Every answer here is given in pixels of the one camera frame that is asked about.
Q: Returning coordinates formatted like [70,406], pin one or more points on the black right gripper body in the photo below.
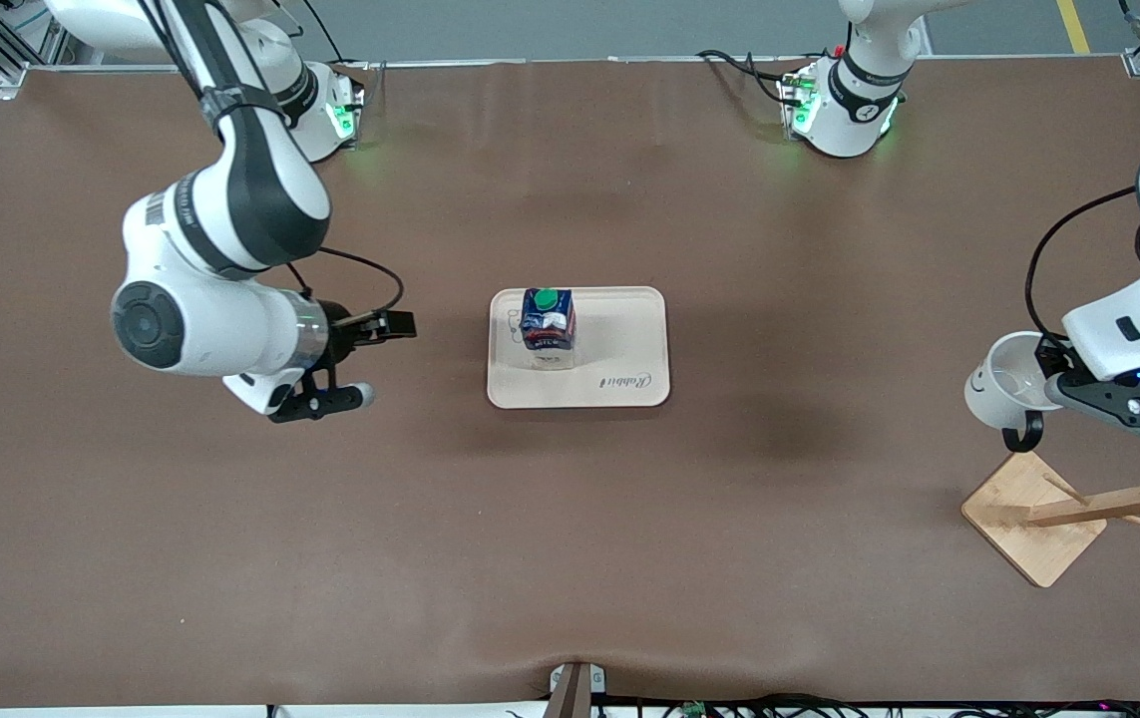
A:
[339,333]

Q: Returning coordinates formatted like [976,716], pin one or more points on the blue milk carton green cap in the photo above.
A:
[548,324]

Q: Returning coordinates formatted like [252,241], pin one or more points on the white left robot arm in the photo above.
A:
[854,110]

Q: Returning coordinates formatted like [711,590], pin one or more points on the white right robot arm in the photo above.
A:
[230,199]

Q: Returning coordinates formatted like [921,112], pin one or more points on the wooden cup rack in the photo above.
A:
[1033,519]

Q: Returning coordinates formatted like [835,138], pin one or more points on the beige plastic tray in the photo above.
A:
[619,349]

